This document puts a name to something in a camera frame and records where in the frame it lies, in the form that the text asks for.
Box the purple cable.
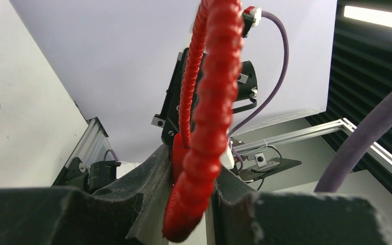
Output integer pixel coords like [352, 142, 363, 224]
[314, 74, 392, 193]
[228, 10, 289, 138]

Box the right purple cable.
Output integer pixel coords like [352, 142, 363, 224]
[228, 10, 289, 138]

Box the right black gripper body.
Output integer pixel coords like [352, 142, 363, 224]
[151, 48, 189, 145]

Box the red cable padlock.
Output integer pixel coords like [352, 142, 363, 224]
[162, 1, 243, 242]

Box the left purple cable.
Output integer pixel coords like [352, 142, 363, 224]
[314, 74, 392, 193]

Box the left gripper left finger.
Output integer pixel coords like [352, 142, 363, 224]
[0, 145, 172, 244]

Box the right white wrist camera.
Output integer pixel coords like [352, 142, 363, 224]
[242, 6, 262, 38]

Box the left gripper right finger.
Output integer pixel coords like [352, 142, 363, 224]
[213, 169, 390, 244]

